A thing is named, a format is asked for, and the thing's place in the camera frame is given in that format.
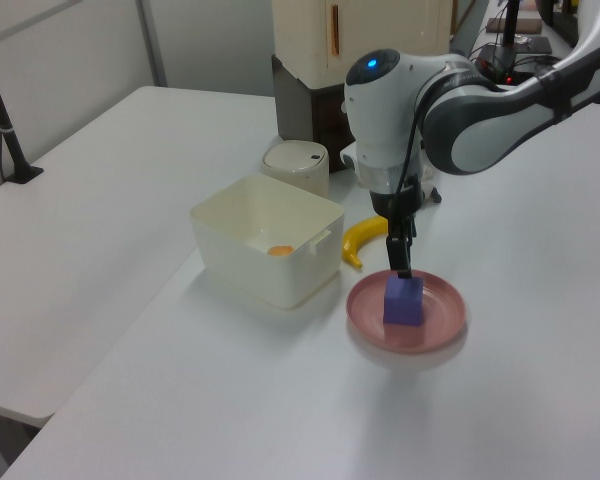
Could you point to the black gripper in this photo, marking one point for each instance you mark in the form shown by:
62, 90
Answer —
397, 202

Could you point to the purple cube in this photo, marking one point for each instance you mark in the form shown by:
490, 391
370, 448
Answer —
402, 302

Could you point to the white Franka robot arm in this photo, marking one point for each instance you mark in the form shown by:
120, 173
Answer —
480, 135

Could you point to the pink plate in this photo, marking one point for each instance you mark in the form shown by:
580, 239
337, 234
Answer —
440, 310

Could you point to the yellow banana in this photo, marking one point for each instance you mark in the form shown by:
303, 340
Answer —
360, 235

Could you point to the small panda toy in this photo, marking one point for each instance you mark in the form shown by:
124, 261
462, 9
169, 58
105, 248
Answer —
434, 195

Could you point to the small orange object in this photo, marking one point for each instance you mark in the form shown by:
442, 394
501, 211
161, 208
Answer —
280, 250

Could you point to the cream open plastic bin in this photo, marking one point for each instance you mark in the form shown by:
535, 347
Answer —
280, 280

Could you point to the round cream lidded bin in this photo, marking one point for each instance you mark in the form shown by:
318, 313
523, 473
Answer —
300, 165

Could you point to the black device with red light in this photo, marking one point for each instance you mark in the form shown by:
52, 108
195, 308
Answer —
500, 62

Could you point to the beige cabinet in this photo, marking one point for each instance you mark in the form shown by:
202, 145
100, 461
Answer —
380, 35

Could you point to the black background stand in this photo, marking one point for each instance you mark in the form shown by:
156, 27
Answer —
511, 25

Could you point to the black clamped pole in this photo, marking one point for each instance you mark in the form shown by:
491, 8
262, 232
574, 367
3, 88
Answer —
10, 140

